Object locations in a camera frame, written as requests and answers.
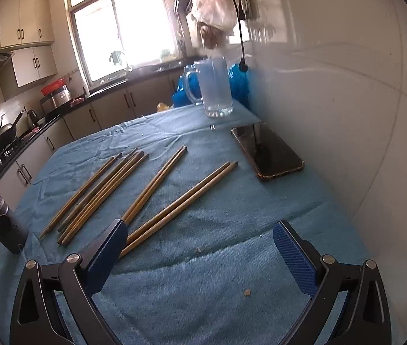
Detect wooden chopstick eight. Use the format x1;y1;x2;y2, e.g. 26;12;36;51
118;161;238;259

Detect black countertop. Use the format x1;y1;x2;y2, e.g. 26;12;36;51
0;55;208;209

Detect upper wall cabinets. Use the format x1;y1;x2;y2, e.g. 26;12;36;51
0;0;57;99

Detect wooden chopstick two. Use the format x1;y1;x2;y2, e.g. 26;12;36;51
58;149;137;233

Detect hanging plastic bags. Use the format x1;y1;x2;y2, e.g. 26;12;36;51
189;0;254;50

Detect wooden chopstick four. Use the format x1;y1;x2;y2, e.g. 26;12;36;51
61;153;150;247

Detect clear glass mug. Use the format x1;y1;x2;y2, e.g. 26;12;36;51
183;57;233;118

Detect blue plastic bag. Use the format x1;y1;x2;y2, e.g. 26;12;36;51
172;64;250;109

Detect black wok with lid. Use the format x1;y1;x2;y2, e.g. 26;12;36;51
0;111;24;152

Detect wooden chopstick five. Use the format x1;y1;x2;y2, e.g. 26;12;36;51
120;145;187;224

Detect lower kitchen cabinets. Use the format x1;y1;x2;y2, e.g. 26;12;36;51
0;71;187;220

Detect blue table cloth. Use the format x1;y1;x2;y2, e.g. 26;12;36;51
0;105;368;344

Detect yellow plastic bag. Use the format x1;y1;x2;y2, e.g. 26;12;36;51
157;103;172;112

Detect red plastic basin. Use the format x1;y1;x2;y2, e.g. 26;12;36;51
41;78;66;96

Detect dark utensil holder cup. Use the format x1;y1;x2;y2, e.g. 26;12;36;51
0;196;28;254

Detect electric kettle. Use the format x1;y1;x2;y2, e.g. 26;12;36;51
26;110;40;128

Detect wooden chopstick seven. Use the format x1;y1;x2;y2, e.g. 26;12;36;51
126;161;230;246

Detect silver rice cooker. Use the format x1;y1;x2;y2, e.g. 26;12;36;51
40;85;72;114

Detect kitchen window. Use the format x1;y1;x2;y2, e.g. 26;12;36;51
66;0;185;90

